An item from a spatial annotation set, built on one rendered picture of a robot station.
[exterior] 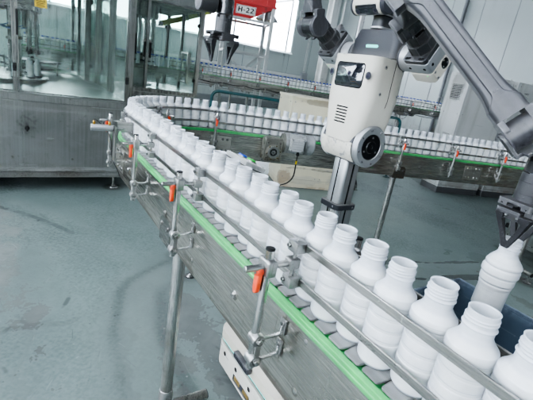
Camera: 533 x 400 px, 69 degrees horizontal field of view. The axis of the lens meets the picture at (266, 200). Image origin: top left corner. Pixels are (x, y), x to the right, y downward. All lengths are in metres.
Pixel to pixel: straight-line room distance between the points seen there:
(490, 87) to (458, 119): 5.94
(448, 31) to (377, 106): 0.63
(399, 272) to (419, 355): 0.11
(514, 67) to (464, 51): 13.29
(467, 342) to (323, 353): 0.24
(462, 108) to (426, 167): 3.68
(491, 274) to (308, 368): 0.43
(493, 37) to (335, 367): 14.26
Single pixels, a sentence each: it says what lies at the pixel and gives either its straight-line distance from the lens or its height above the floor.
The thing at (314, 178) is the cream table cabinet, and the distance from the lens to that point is 5.29.
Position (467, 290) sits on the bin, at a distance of 1.17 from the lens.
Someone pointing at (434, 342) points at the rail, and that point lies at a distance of 0.54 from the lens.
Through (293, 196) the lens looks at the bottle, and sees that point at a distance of 0.76.
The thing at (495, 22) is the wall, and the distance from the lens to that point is 14.82.
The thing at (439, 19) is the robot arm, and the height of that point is 1.53.
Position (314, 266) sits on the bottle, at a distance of 0.70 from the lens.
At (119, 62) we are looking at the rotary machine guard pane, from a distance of 4.09.
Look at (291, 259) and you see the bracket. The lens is 0.68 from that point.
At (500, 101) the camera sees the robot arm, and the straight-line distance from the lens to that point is 0.86.
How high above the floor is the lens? 1.38
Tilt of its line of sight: 18 degrees down
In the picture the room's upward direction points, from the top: 10 degrees clockwise
